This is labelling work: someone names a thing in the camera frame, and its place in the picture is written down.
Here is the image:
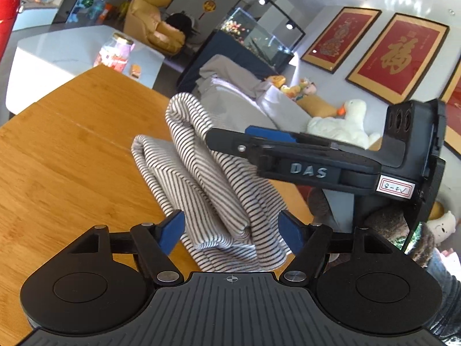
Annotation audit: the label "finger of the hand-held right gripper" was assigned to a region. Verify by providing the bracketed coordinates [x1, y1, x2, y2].
[246, 125, 379, 158]
[206, 127, 332, 168]

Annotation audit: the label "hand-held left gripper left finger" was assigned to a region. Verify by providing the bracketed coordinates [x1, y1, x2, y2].
[67, 209, 186, 285]

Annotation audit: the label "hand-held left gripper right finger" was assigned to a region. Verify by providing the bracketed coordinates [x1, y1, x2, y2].
[278, 210, 408, 288]

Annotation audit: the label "black white striped shirt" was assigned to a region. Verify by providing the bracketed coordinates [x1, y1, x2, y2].
[130, 93, 289, 272]

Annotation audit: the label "person's right forearm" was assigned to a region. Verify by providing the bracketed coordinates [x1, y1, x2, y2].
[407, 245, 461, 345]

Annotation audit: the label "grey sofa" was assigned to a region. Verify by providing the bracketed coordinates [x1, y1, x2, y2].
[194, 76, 386, 152]

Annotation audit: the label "brown fluffy coat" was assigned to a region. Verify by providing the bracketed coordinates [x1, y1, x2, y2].
[299, 185, 436, 267]

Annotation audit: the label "white goose plush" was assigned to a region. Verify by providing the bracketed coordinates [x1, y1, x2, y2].
[306, 99, 381, 150]

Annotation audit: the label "small yellow pillow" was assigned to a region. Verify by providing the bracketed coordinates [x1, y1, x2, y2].
[296, 94, 341, 119]

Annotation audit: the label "colourful plush toys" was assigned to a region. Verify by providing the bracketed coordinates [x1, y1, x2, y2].
[281, 77, 318, 101]

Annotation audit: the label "beige blanket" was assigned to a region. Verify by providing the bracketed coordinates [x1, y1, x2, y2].
[197, 54, 274, 98]

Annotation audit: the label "white bear plush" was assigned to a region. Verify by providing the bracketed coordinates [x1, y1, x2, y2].
[427, 211, 456, 242]

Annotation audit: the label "glass fish tank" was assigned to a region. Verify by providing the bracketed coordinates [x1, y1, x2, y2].
[218, 7, 295, 74]

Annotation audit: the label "red framed figure print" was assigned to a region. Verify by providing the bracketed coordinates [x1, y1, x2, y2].
[300, 6, 382, 74]

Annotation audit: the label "black bag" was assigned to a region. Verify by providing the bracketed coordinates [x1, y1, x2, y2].
[166, 12, 193, 38]

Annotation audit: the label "red framed gold calligraphy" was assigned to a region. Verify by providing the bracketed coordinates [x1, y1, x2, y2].
[345, 12, 450, 105]

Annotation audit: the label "glass jar with red label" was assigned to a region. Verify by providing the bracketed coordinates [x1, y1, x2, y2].
[93, 32, 135, 74]

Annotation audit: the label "yellow armchair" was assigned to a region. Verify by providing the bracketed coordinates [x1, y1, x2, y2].
[123, 0, 188, 54]

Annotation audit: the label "blue water bottle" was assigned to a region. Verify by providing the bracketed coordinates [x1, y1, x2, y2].
[88, 0, 107, 22]

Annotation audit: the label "white coffee table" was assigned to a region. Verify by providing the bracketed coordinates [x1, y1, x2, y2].
[5, 25, 165, 116]

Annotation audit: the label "blue toy figure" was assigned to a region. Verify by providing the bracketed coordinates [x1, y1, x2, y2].
[67, 0, 94, 22]

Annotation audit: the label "glossy red bin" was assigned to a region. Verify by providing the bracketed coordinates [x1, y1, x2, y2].
[0, 0, 22, 62]

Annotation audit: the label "red gold framed wall picture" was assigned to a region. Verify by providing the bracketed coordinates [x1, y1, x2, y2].
[439, 76, 461, 159]

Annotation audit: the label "black aquarium light frame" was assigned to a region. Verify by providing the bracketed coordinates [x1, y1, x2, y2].
[223, 0, 307, 54]

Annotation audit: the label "white wall shelf unit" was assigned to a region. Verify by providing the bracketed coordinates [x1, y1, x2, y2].
[0, 0, 73, 31]

